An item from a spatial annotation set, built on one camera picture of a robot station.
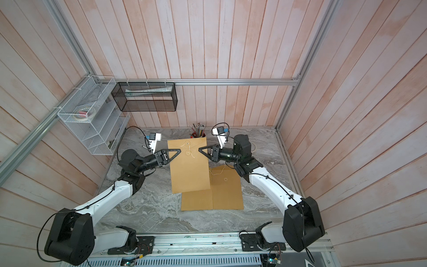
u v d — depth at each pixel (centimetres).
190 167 71
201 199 90
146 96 91
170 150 69
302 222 42
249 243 73
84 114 75
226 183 93
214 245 75
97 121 79
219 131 66
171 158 69
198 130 98
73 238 40
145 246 73
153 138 66
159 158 65
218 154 65
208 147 70
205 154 70
